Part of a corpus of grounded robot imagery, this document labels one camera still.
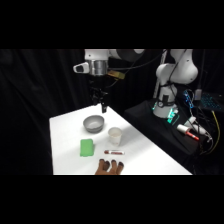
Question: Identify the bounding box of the blue lit electronics box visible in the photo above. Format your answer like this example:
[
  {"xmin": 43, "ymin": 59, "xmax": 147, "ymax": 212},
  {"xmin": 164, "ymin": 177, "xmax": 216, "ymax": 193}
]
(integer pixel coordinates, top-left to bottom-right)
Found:
[{"xmin": 182, "ymin": 88, "xmax": 195, "ymax": 109}]

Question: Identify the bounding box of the green lit control box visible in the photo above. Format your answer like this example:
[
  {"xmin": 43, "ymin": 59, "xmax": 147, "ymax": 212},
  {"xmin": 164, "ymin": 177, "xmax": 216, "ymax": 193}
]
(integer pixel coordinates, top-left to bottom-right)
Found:
[{"xmin": 166, "ymin": 108, "xmax": 181, "ymax": 125}]

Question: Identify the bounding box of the grey bowl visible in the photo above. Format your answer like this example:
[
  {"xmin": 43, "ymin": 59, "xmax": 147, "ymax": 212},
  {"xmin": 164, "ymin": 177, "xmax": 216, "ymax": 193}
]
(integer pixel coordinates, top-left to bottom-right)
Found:
[{"xmin": 82, "ymin": 114, "xmax": 106, "ymax": 133}]

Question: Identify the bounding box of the yellow cable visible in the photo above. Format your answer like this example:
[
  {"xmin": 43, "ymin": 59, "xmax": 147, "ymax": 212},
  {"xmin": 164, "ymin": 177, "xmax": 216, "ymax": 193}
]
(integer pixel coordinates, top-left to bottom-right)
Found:
[{"xmin": 199, "ymin": 109, "xmax": 222, "ymax": 156}]

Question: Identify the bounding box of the green sponge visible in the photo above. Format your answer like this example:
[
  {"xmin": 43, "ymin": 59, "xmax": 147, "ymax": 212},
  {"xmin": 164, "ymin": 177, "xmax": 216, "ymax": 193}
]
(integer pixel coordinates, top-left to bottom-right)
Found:
[{"xmin": 79, "ymin": 138, "xmax": 95, "ymax": 158}]

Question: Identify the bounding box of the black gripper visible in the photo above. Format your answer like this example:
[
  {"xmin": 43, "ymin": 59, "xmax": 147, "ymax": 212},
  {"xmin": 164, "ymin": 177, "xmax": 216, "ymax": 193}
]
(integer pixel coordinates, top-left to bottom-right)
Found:
[{"xmin": 88, "ymin": 75, "xmax": 110, "ymax": 114}]

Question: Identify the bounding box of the black robot stand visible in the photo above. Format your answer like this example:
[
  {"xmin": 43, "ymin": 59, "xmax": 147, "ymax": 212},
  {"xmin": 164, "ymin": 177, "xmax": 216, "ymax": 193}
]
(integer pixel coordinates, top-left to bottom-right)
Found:
[{"xmin": 123, "ymin": 97, "xmax": 202, "ymax": 158}]

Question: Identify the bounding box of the white paper cup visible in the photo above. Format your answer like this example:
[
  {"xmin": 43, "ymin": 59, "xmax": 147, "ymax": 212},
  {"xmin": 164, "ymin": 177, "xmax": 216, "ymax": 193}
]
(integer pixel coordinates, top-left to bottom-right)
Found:
[{"xmin": 107, "ymin": 126, "xmax": 123, "ymax": 147}]

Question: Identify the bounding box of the keyboard with blue backlight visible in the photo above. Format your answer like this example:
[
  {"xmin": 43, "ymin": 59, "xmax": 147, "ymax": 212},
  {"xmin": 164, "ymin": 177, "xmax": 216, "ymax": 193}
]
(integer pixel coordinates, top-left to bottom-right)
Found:
[{"xmin": 199, "ymin": 92, "xmax": 224, "ymax": 113}]

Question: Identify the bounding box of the yellow wrist camera mount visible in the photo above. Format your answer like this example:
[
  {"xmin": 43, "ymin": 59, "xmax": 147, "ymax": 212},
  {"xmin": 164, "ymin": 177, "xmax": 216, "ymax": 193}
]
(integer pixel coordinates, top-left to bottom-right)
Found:
[{"xmin": 107, "ymin": 69, "xmax": 126, "ymax": 81}]

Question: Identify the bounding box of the red marker pen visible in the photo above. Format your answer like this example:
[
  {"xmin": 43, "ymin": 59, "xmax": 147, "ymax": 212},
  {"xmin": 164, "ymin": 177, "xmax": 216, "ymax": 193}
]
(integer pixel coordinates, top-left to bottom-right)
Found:
[{"xmin": 103, "ymin": 149, "xmax": 126, "ymax": 156}]

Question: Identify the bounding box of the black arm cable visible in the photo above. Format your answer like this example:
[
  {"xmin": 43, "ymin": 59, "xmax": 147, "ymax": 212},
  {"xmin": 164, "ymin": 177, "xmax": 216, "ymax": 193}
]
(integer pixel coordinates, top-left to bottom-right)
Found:
[{"xmin": 113, "ymin": 49, "xmax": 168, "ymax": 72}]

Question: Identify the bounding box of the white and red marker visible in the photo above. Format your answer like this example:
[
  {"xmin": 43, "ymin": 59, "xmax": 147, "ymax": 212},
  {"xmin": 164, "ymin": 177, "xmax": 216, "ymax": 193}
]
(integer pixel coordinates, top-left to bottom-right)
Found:
[{"xmin": 176, "ymin": 123, "xmax": 201, "ymax": 142}]

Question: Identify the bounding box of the black curtain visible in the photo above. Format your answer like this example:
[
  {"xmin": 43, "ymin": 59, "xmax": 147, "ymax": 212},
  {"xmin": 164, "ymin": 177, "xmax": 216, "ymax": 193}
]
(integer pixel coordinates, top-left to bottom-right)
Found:
[{"xmin": 0, "ymin": 49, "xmax": 224, "ymax": 176}]

